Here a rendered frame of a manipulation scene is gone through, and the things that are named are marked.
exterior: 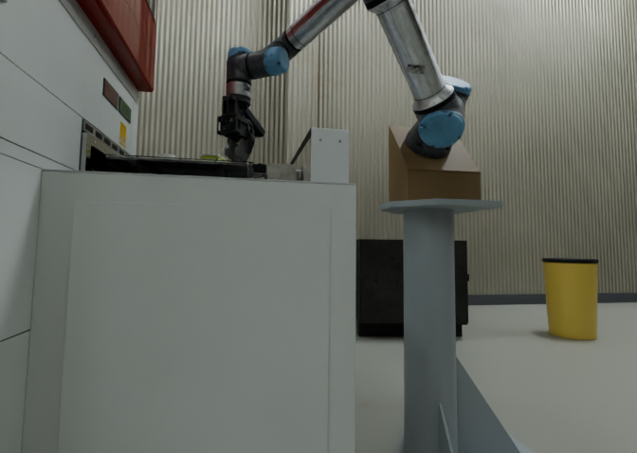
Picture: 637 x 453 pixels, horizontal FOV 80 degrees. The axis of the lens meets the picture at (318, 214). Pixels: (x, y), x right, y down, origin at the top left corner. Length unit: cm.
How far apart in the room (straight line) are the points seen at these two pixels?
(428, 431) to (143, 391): 83
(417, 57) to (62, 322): 96
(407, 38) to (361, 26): 398
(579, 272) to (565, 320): 38
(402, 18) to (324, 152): 36
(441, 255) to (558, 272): 231
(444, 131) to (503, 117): 432
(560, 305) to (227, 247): 301
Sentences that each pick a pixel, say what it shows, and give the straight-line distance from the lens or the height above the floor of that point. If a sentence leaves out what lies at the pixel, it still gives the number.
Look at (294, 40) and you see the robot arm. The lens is 124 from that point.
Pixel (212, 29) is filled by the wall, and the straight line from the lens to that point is 472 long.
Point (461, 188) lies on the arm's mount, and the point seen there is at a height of 87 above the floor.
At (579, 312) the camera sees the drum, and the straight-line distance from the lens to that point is 351.
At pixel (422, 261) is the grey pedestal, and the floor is 64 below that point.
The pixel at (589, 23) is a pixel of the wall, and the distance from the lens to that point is 675.
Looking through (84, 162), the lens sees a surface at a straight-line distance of 105.
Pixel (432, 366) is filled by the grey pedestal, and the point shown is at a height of 32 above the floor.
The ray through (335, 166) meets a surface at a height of 87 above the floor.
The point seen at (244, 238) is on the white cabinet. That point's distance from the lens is 80.
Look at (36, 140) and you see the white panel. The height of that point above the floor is 87.
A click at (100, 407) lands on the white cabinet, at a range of 89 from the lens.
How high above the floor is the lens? 68
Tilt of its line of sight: 5 degrees up
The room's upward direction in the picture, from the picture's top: 1 degrees clockwise
